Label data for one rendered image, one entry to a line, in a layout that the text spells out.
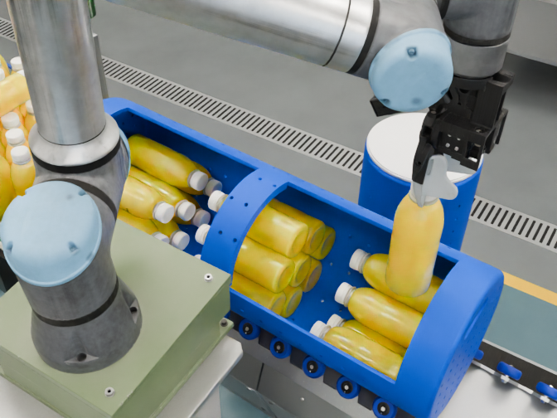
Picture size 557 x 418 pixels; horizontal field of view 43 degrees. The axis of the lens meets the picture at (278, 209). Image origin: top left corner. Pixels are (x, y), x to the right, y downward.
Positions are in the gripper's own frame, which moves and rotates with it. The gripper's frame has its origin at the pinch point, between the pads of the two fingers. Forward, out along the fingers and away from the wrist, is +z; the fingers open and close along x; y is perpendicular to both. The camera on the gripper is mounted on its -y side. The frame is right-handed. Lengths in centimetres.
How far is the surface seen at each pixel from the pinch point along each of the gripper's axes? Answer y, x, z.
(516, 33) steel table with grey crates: -63, 271, 113
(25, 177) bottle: -89, -5, 39
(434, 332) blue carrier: 7.2, -3.1, 23.1
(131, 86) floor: -222, 147, 143
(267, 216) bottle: -29.6, 4.3, 24.8
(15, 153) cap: -92, -4, 34
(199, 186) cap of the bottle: -51, 10, 32
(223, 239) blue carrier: -32.5, -5.0, 25.0
